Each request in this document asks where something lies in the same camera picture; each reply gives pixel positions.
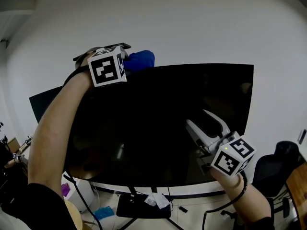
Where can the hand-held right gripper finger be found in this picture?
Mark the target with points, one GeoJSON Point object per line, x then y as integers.
{"type": "Point", "coordinates": [197, 132]}
{"type": "Point", "coordinates": [224, 128]}

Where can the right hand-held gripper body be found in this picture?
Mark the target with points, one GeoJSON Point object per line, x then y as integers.
{"type": "Point", "coordinates": [230, 159]}

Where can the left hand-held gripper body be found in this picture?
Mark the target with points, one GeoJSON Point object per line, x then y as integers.
{"type": "Point", "coordinates": [105, 68]}

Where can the blue cloth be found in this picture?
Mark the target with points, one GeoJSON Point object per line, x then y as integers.
{"type": "Point", "coordinates": [140, 60]}

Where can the large black monitor screen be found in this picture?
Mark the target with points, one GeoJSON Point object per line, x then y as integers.
{"type": "Point", "coordinates": [144, 128]}

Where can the person's left forearm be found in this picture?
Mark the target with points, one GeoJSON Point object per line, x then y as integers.
{"type": "Point", "coordinates": [52, 128]}

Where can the person's right forearm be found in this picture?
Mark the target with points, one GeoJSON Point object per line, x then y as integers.
{"type": "Point", "coordinates": [249, 200]}

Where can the black mesh office chair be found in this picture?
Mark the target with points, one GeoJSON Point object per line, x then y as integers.
{"type": "Point", "coordinates": [271, 171]}

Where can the small black remote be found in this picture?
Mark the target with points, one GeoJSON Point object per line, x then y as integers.
{"type": "Point", "coordinates": [183, 209]}

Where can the wooden desk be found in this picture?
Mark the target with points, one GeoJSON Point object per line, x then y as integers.
{"type": "Point", "coordinates": [297, 183]}

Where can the white crumpled plastic bag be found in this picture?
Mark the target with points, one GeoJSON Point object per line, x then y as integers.
{"type": "Point", "coordinates": [157, 200]}

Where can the black television stand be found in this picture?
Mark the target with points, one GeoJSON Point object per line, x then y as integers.
{"type": "Point", "coordinates": [141, 212]}

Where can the light blue plastic bag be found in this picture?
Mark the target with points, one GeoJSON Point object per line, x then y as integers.
{"type": "Point", "coordinates": [103, 213]}

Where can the purple bag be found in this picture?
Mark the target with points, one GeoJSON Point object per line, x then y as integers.
{"type": "Point", "coordinates": [65, 190]}

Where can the white cylindrical bin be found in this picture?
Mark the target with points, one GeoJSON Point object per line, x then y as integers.
{"type": "Point", "coordinates": [82, 195]}

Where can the round wooden stool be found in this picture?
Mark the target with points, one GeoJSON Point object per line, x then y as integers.
{"type": "Point", "coordinates": [73, 214]}

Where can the person's dark shirt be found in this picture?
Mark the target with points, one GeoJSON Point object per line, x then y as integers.
{"type": "Point", "coordinates": [36, 205]}

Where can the black wall-mounted device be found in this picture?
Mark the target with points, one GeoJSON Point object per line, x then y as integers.
{"type": "Point", "coordinates": [302, 136]}

